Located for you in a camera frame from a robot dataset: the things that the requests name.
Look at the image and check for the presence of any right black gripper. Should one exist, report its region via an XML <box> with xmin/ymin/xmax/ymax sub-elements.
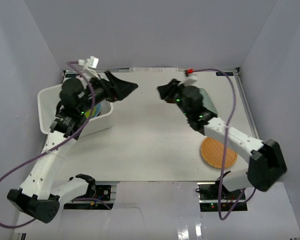
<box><xmin>156</xmin><ymin>80</ymin><xmax>191</xmax><ymax>119</ymax></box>

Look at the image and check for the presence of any blue round plate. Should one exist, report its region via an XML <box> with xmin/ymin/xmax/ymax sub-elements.
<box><xmin>92</xmin><ymin>103</ymin><xmax>102</xmax><ymax>118</ymax></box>

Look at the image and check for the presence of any pale green oblong dish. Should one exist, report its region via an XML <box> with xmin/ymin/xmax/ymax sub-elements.
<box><xmin>199</xmin><ymin>88</ymin><xmax>218</xmax><ymax>115</ymax></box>

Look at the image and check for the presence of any white plastic bin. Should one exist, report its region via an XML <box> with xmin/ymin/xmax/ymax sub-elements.
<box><xmin>37</xmin><ymin>84</ymin><xmax>114</xmax><ymax>137</ymax></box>

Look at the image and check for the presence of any orange woven round plate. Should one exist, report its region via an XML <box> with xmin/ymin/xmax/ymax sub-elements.
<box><xmin>200</xmin><ymin>137</ymin><xmax>238</xmax><ymax>169</ymax></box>

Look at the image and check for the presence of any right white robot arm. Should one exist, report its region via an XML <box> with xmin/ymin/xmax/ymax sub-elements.
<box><xmin>157</xmin><ymin>79</ymin><xmax>287</xmax><ymax>200</ymax></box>

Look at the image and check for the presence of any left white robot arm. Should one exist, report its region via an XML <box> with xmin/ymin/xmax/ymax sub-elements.
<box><xmin>7</xmin><ymin>70</ymin><xmax>138</xmax><ymax>224</ymax></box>

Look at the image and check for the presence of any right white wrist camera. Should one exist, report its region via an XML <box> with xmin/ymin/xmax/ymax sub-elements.
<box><xmin>182</xmin><ymin>73</ymin><xmax>198</xmax><ymax>87</ymax></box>

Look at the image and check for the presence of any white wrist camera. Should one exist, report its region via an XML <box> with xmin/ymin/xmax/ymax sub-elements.
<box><xmin>182</xmin><ymin>73</ymin><xmax>198</xmax><ymax>87</ymax></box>
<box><xmin>78</xmin><ymin>56</ymin><xmax>99</xmax><ymax>78</ymax></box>

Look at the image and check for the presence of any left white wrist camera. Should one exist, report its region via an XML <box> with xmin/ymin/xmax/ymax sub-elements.
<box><xmin>78</xmin><ymin>56</ymin><xmax>99</xmax><ymax>78</ymax></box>

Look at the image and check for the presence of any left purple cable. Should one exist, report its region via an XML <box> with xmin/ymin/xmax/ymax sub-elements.
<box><xmin>0</xmin><ymin>60</ymin><xmax>113</xmax><ymax>229</ymax></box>

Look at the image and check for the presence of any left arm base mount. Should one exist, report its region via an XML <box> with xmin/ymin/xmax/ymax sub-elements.
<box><xmin>63</xmin><ymin>184</ymin><xmax>117</xmax><ymax>210</ymax></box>

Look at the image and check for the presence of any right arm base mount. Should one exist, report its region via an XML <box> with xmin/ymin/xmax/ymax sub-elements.
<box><xmin>195</xmin><ymin>182</ymin><xmax>248</xmax><ymax>213</ymax></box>

